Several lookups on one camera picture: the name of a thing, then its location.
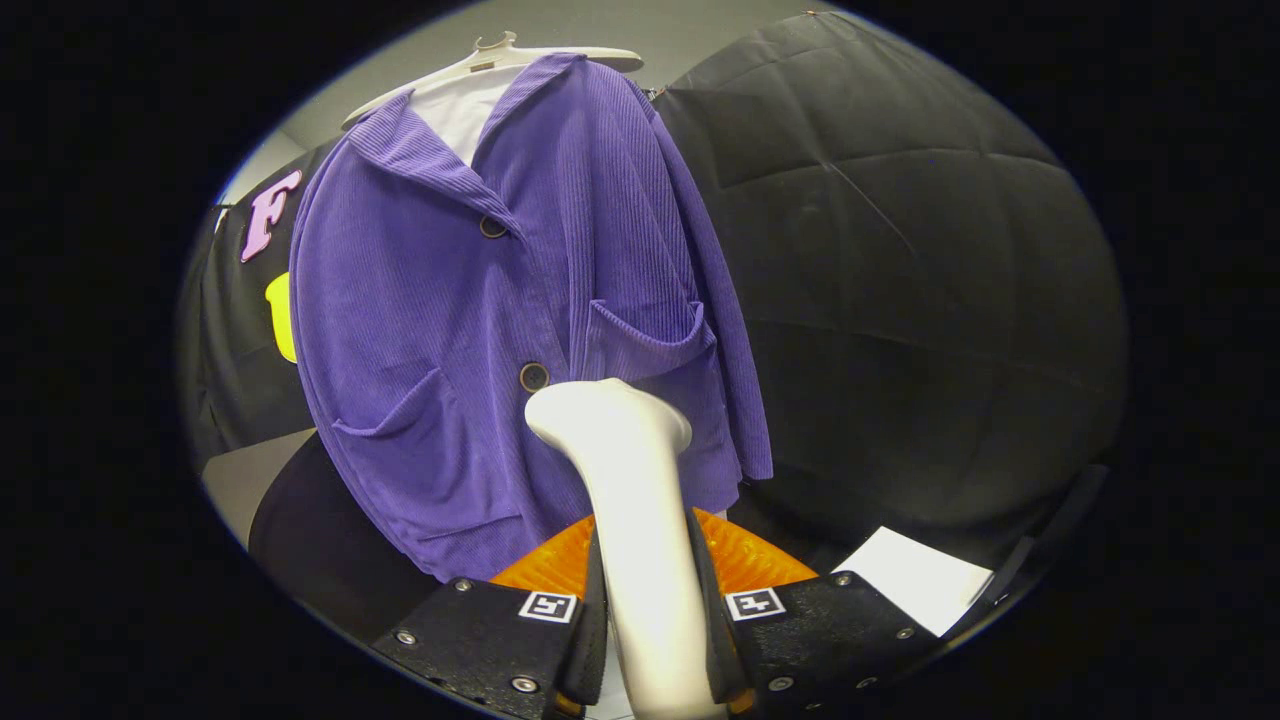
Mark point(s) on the grey cabinet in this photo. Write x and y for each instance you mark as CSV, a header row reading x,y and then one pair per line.
x,y
250,480

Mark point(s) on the white clothes hanger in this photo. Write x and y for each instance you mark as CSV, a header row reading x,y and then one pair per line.
x,y
500,58

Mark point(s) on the black backdrop cloth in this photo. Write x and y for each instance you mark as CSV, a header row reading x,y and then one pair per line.
x,y
900,300

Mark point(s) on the white paper sheet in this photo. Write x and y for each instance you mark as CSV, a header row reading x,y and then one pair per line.
x,y
920,580

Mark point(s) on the white garment steamer head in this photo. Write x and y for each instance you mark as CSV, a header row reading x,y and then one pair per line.
x,y
640,520

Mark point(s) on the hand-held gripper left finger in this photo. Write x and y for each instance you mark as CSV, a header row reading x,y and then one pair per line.
x,y
594,650

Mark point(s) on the white ironing form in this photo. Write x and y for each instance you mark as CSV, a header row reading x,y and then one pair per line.
x,y
460,110

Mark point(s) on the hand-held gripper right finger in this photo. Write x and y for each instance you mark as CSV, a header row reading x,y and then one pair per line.
x,y
720,650

